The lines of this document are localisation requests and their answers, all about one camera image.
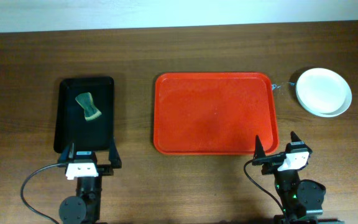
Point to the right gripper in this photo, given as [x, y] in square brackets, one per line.
[272, 158]

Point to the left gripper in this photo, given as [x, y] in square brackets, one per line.
[105, 167]

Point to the green yellow sponge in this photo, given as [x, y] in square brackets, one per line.
[85, 100]

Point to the white plate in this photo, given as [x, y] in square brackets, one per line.
[323, 92]

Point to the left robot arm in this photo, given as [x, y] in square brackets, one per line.
[85, 206]

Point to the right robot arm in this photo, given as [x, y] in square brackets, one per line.
[300, 200]

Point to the black plastic tray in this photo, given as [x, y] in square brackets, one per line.
[71, 125]

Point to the red plastic tray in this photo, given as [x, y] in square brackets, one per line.
[214, 113]

